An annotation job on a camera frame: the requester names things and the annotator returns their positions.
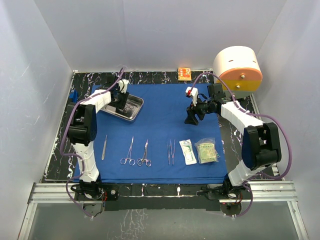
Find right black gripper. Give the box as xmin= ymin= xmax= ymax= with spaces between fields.
xmin=184 ymin=95 xmax=214 ymax=125

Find metal instrument tray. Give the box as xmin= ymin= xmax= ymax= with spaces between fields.
xmin=101 ymin=94 xmax=144 ymax=123

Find white packet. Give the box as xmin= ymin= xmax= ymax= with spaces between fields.
xmin=179 ymin=139 xmax=197 ymax=166

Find green suture packet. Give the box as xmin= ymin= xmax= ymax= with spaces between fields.
xmin=194 ymin=137 xmax=220 ymax=164

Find steel forceps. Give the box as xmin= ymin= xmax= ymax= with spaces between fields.
xmin=170 ymin=140 xmax=176 ymax=165

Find blue surgical drape cloth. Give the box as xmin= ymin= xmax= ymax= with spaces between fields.
xmin=93 ymin=84 xmax=227 ymax=184

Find steel scalpel handle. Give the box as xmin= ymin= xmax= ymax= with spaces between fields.
xmin=101 ymin=135 xmax=108 ymax=161

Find steel ring-handle scissors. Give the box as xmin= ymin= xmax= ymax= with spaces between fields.
xmin=136 ymin=140 xmax=152 ymax=167

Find pink cylindrical tissue phantom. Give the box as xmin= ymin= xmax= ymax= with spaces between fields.
xmin=212 ymin=46 xmax=263 ymax=99

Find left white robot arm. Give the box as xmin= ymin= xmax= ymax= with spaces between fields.
xmin=67 ymin=76 xmax=130 ymax=200

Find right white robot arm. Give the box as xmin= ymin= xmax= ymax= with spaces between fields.
xmin=184 ymin=83 xmax=282 ymax=199

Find small blue plastic clip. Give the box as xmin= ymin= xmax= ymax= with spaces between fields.
xmin=67 ymin=89 xmax=78 ymax=103

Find small orange circuit board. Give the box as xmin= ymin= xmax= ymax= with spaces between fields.
xmin=177 ymin=67 xmax=192 ymax=82

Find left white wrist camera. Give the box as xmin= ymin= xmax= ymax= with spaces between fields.
xmin=118 ymin=79 xmax=130 ymax=94

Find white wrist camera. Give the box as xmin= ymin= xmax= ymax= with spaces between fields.
xmin=185 ymin=86 xmax=199 ymax=106
xmin=118 ymin=79 xmax=130 ymax=94

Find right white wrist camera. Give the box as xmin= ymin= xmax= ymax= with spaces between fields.
xmin=185 ymin=86 xmax=199 ymax=106

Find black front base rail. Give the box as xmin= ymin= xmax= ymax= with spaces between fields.
xmin=99 ymin=182 xmax=254 ymax=212

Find aluminium frame extrusion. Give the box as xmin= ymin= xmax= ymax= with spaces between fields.
xmin=18 ymin=180 xmax=309 ymax=240

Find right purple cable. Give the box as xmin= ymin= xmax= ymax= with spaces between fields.
xmin=191 ymin=72 xmax=293 ymax=218

